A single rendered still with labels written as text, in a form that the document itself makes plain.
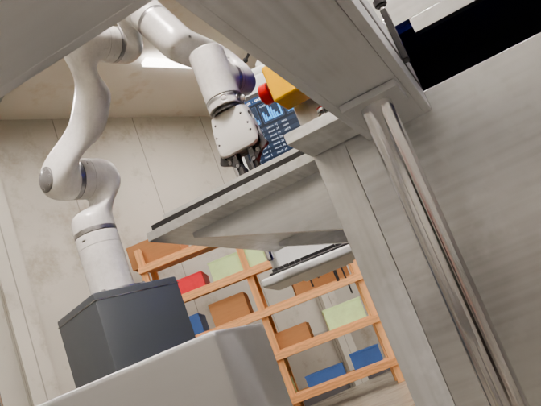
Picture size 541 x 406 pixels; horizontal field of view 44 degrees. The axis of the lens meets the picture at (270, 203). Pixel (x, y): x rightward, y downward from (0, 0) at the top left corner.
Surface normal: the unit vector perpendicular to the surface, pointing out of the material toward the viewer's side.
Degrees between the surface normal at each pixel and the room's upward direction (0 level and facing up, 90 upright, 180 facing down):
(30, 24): 180
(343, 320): 90
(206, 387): 90
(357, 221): 90
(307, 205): 90
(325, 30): 180
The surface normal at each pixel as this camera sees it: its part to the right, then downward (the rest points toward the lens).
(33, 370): 0.58, -0.41
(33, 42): 0.35, 0.91
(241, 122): -0.28, -0.15
